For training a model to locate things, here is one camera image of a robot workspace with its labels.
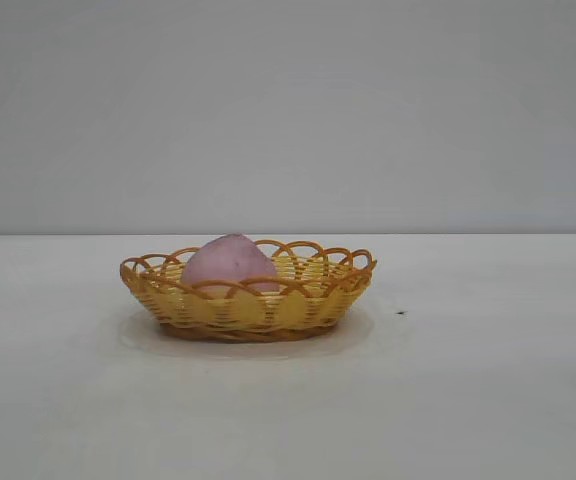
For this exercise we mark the pink round bun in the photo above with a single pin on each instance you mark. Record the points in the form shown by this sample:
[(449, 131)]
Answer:
[(233, 265)]

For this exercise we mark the yellow woven wicker basket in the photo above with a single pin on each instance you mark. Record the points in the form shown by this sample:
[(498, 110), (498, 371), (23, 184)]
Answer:
[(288, 310)]

